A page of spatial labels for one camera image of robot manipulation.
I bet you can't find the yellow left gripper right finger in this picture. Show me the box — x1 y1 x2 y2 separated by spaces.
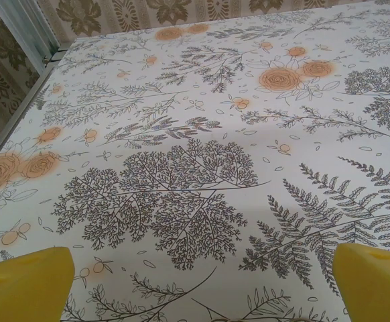
334 244 390 322

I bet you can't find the thin aluminium frame rail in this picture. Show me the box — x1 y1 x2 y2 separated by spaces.
0 60 55 180

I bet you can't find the aluminium frame post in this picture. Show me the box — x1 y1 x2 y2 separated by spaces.
0 0 60 64

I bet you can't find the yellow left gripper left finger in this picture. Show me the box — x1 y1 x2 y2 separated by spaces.
0 246 76 322

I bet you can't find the floral table cover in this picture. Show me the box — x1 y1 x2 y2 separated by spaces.
0 6 390 322

